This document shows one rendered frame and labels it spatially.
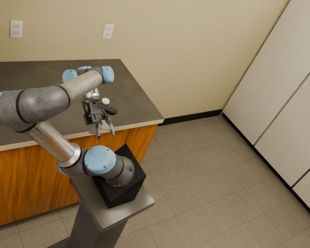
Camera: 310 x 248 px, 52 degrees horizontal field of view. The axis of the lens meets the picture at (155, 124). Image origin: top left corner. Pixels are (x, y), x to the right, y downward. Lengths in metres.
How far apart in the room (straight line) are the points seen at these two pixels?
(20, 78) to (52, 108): 1.09
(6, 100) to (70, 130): 0.77
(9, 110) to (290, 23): 2.96
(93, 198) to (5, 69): 1.05
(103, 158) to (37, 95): 0.41
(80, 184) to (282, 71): 2.57
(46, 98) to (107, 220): 0.70
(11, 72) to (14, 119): 1.09
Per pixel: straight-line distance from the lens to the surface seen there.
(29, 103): 1.07
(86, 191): 1.60
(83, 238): 1.93
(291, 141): 3.62
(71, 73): 1.42
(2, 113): 1.14
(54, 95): 1.08
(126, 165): 1.45
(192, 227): 2.88
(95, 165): 1.33
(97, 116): 1.50
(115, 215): 1.56
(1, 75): 2.17
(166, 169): 3.14
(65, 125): 1.87
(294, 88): 3.53
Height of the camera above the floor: 2.24
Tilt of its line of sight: 39 degrees down
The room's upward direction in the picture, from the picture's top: 24 degrees clockwise
